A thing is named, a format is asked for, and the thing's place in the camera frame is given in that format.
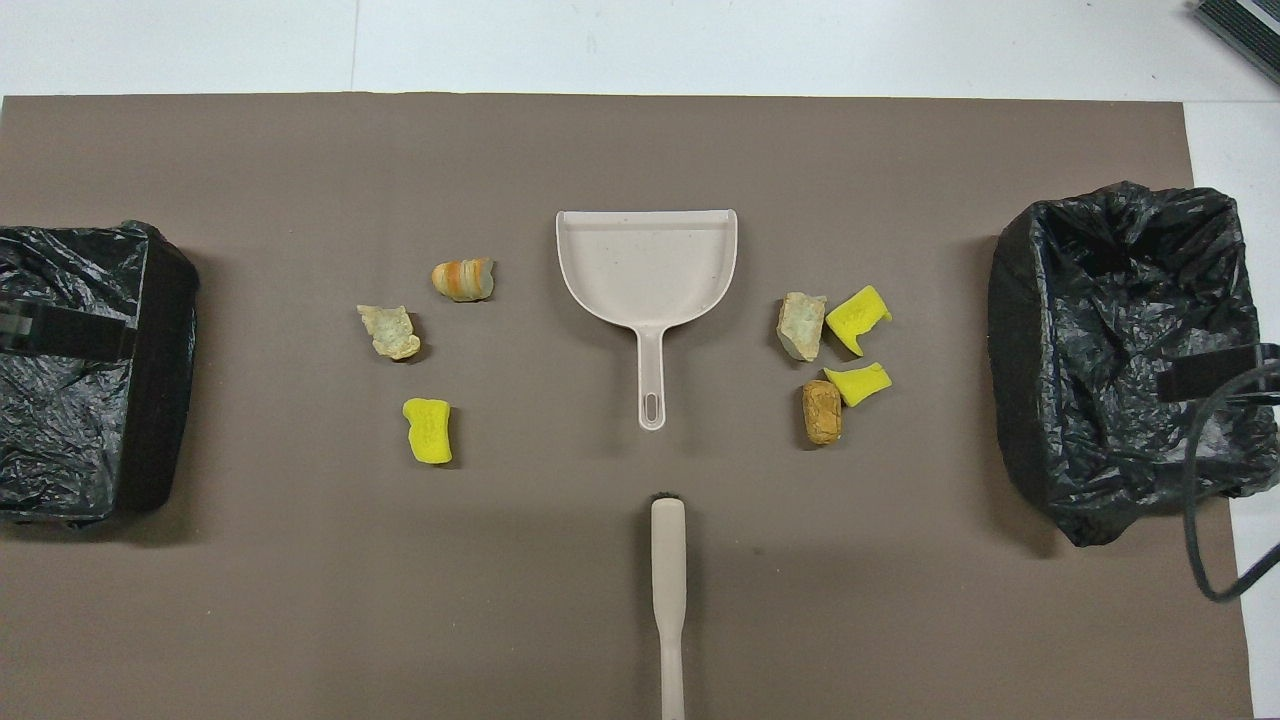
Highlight brown cork-like chunk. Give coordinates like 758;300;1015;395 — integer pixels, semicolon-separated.
801;379;843;446

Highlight yellow wedge sponge piece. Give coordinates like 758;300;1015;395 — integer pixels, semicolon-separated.
823;362;893;408

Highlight yellow curved sponge piece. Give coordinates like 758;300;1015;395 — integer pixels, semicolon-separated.
825;285;893;357

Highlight grey ribbed device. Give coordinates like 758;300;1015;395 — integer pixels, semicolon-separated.
1194;0;1280;58

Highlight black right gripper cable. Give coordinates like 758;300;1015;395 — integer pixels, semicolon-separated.
1183;358;1280;604

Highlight pale beige sponge scrap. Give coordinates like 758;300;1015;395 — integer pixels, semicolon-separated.
357;304;422;362
777;292;828;362

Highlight beige brush with black bristles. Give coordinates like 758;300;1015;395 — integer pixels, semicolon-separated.
650;492;689;720

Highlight beige plastic dustpan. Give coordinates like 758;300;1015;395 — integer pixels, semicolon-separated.
556;209;739;432

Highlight bin with black bag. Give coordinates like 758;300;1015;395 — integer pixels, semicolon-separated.
988;181;1280;548
0;220;201;529

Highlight orange striped sponge scrap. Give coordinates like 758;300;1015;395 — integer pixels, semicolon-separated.
431;258;496;303

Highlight brown table mat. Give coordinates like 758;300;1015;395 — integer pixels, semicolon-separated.
0;93;1256;720

